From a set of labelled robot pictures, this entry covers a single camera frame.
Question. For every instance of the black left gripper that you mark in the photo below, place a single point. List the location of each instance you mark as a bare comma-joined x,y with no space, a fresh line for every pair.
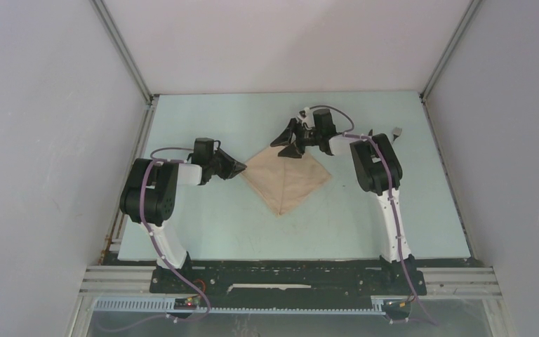
231,166

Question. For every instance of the beige cloth napkin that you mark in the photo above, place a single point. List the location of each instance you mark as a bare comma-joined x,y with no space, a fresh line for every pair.
284,183

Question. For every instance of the silver fork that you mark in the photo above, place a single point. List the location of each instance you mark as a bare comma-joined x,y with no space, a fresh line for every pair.
396,133

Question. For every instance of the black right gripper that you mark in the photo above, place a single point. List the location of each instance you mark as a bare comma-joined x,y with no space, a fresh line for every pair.
297,149

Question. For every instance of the left aluminium corner post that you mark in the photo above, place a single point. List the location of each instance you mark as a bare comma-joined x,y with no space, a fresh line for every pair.
118,42

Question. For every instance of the right aluminium corner post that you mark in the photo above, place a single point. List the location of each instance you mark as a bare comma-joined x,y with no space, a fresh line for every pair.
457,36

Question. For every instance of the white cable duct strip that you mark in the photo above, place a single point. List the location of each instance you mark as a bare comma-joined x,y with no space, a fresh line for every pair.
167,306

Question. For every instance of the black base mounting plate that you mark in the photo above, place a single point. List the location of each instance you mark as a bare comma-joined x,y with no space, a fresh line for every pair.
292,284

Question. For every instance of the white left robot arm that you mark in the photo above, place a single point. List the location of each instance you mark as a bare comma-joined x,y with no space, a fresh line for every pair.
149,194

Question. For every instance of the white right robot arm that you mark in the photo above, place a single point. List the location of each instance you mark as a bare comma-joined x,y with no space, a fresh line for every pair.
376,165

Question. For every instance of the aluminium corner post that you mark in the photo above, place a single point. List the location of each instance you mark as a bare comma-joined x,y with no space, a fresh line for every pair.
118,42
457,36

